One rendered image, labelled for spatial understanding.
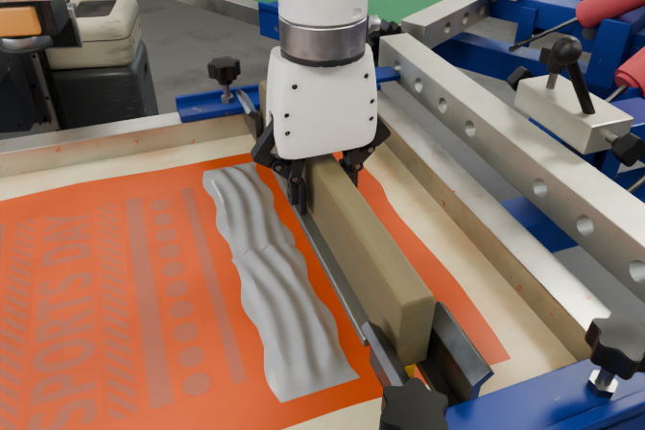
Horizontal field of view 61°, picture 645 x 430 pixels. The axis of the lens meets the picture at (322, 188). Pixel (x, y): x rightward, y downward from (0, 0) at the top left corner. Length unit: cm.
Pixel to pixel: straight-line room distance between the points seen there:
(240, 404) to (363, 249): 16
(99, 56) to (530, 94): 110
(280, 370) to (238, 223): 21
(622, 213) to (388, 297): 26
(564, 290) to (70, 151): 61
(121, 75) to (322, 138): 107
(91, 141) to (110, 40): 73
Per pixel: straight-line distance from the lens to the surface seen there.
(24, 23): 92
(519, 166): 65
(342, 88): 49
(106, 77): 154
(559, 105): 67
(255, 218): 64
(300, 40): 46
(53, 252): 67
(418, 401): 36
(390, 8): 135
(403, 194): 69
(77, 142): 79
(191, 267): 60
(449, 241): 63
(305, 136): 51
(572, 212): 60
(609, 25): 109
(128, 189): 73
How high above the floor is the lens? 136
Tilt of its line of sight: 36 degrees down
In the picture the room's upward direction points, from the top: straight up
